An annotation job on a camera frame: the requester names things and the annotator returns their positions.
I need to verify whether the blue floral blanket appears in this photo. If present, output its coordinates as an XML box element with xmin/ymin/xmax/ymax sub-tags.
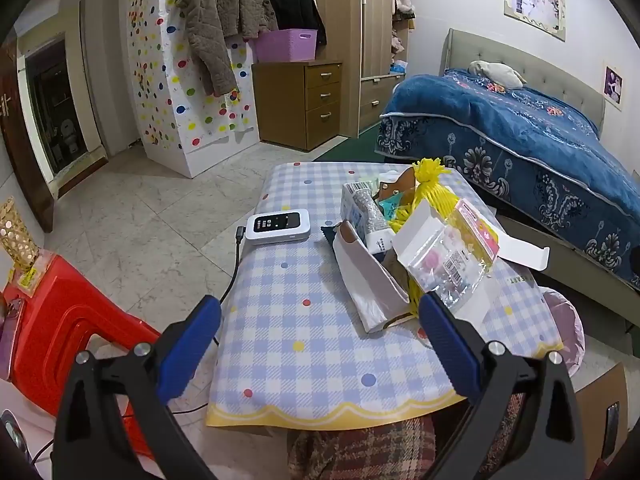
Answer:
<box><xmin>375</xmin><ymin>69</ymin><xmax>640</xmax><ymax>291</ymax></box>

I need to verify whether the wooden wardrobe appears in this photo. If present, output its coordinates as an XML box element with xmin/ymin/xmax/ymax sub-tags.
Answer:
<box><xmin>320</xmin><ymin>0</ymin><xmax>416</xmax><ymax>140</ymax></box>

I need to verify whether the white paper bag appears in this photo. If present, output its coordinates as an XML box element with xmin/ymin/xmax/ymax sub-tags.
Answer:
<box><xmin>331</xmin><ymin>220</ymin><xmax>411</xmax><ymax>333</ymax></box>

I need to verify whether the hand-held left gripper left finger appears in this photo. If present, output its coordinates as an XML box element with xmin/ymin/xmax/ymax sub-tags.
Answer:
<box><xmin>52</xmin><ymin>295</ymin><xmax>223</xmax><ymax>480</ymax></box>

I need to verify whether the brown cardboard box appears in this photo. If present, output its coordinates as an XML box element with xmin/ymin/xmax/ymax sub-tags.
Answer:
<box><xmin>575</xmin><ymin>362</ymin><xmax>631</xmax><ymax>476</ymax></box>

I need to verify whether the polka dot covered cabinet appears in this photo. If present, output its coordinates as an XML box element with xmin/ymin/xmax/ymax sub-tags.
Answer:
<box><xmin>119</xmin><ymin>0</ymin><xmax>258</xmax><ymax>179</ymax></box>

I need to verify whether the yellow foam fruit net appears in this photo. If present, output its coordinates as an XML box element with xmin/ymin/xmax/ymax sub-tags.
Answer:
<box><xmin>385</xmin><ymin>158</ymin><xmax>461</xmax><ymax>321</ymax></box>

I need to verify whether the wooden drawer cabinet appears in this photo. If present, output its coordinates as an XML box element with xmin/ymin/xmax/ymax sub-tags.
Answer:
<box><xmin>251</xmin><ymin>61</ymin><xmax>344</xmax><ymax>151</ymax></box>

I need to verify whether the beige pillow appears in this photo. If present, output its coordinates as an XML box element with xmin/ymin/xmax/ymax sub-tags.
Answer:
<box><xmin>469</xmin><ymin>60</ymin><xmax>526</xmax><ymax>87</ymax></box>

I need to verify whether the gold mesh holder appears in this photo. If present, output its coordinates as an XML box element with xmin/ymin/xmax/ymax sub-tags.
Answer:
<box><xmin>0</xmin><ymin>197</ymin><xmax>41</xmax><ymax>268</ymax></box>

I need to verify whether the white drink carton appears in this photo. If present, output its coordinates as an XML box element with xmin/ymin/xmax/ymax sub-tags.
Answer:
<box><xmin>341</xmin><ymin>182</ymin><xmax>373</xmax><ymax>241</ymax></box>

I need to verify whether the large wall poster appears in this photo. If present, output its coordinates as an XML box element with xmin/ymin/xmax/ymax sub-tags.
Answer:
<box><xmin>502</xmin><ymin>0</ymin><xmax>567</xmax><ymax>42</ymax></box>

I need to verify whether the white open cardboard box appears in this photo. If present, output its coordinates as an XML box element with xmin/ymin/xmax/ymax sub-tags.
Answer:
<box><xmin>392</xmin><ymin>199</ymin><xmax>551</xmax><ymax>326</ymax></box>

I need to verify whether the blue checkered tablecloth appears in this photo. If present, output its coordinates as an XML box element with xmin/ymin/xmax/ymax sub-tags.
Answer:
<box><xmin>206</xmin><ymin>161</ymin><xmax>565</xmax><ymax>431</ymax></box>

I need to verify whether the plaid cloth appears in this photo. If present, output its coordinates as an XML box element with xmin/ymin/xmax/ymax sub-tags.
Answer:
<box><xmin>287</xmin><ymin>392</ymin><xmax>528</xmax><ymax>480</ymax></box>

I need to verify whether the white toilet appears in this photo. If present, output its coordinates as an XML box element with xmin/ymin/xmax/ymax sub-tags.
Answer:
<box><xmin>59</xmin><ymin>119</ymin><xmax>81</xmax><ymax>155</ymax></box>

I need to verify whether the dark charging cable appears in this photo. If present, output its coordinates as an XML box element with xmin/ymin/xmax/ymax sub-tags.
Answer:
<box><xmin>30</xmin><ymin>226</ymin><xmax>246</xmax><ymax>466</ymax></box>

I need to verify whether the green floor mat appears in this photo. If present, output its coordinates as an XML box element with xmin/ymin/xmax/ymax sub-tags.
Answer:
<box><xmin>312</xmin><ymin>127</ymin><xmax>388</xmax><ymax>163</ymax></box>

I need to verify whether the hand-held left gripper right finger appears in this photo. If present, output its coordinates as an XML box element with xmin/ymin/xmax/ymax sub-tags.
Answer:
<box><xmin>419</xmin><ymin>292</ymin><xmax>586</xmax><ymax>480</ymax></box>

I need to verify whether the pink round cushion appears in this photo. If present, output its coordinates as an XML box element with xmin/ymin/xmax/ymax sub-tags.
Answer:
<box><xmin>540</xmin><ymin>287</ymin><xmax>586</xmax><ymax>376</ymax></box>

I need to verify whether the white portable device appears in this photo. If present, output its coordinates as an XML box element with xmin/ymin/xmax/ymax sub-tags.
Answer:
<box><xmin>246</xmin><ymin>211</ymin><xmax>310</xmax><ymax>245</ymax></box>

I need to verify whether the clear plastic blister package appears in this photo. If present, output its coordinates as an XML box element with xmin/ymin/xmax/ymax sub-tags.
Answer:
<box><xmin>407</xmin><ymin>222</ymin><xmax>488</xmax><ymax>306</ymax></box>

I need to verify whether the small wall poster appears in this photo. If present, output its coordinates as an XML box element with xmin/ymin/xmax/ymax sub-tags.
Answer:
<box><xmin>602</xmin><ymin>65</ymin><xmax>625</xmax><ymax>111</ymax></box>

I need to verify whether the brown quilted jacket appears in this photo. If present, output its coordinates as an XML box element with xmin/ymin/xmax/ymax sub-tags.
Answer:
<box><xmin>174</xmin><ymin>0</ymin><xmax>278</xmax><ymax>97</ymax></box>

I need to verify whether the dark brown door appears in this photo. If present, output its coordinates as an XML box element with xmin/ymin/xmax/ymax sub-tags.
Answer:
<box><xmin>0</xmin><ymin>30</ymin><xmax>56</xmax><ymax>233</ymax></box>

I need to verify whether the yellow pink packet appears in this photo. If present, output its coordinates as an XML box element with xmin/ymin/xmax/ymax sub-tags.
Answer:
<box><xmin>447</xmin><ymin>199</ymin><xmax>501</xmax><ymax>266</ymax></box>

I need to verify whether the brown leather pouch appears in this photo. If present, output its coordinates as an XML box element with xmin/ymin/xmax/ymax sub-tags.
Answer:
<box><xmin>377</xmin><ymin>167</ymin><xmax>421</xmax><ymax>201</ymax></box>

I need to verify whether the purple plastic basket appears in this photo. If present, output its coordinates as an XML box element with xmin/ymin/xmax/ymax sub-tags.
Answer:
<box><xmin>250</xmin><ymin>29</ymin><xmax>320</xmax><ymax>64</ymax></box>

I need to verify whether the grey upholstered bed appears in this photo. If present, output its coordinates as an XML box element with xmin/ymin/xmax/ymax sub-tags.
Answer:
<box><xmin>440</xmin><ymin>28</ymin><xmax>640</xmax><ymax>321</ymax></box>

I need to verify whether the red plastic stool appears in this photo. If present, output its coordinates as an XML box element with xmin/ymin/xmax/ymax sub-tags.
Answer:
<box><xmin>0</xmin><ymin>255</ymin><xmax>163</xmax><ymax>461</ymax></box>

